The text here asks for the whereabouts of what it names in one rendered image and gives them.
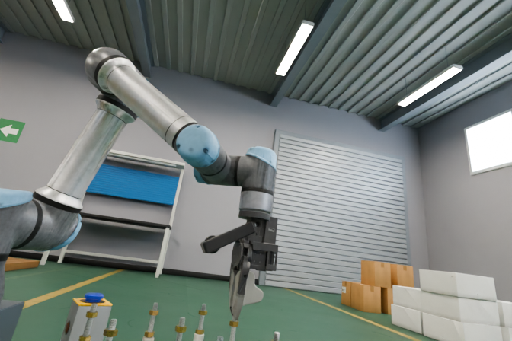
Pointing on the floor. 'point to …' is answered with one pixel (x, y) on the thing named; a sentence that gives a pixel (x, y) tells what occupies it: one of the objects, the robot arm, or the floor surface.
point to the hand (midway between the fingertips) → (232, 311)
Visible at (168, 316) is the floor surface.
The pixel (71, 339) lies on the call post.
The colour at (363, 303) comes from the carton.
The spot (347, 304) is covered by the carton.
